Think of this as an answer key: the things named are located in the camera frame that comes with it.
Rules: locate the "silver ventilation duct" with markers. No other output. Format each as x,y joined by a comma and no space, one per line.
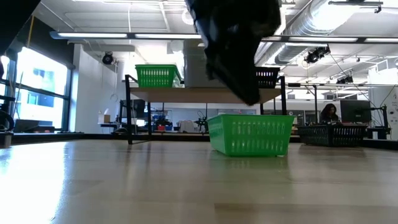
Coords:
292,53

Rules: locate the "small cardboard box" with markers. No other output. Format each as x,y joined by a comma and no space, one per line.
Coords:
107,118

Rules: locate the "black wall-mounted camera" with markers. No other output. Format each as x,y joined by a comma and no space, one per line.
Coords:
107,58

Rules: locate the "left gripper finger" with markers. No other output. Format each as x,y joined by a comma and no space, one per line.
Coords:
217,67
245,77

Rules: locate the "black ceiling camera rig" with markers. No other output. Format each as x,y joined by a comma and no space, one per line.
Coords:
317,54

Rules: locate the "black low box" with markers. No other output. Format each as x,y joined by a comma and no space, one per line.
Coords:
34,126

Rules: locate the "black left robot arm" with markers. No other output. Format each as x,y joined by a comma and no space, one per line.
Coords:
12,12

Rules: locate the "black aluminium rig frame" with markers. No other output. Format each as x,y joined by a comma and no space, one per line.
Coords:
93,137

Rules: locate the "long ceiling light bar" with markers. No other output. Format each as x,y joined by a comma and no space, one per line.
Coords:
93,35

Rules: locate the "green slotted plastic basket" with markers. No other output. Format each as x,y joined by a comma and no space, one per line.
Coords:
158,79
217,137
158,66

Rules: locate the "dark background monitor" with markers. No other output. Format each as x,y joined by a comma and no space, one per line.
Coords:
133,109

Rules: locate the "black ceiling track fixture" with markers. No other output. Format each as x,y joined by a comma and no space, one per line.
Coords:
354,2

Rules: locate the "black computer monitor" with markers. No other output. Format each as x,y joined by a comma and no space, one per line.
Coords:
355,110

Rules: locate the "wooden shelf with black frame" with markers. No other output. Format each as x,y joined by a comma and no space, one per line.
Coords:
174,95

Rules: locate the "person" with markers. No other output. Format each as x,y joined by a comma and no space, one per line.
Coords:
329,113

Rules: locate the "black equipment stand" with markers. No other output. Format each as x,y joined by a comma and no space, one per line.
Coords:
379,133

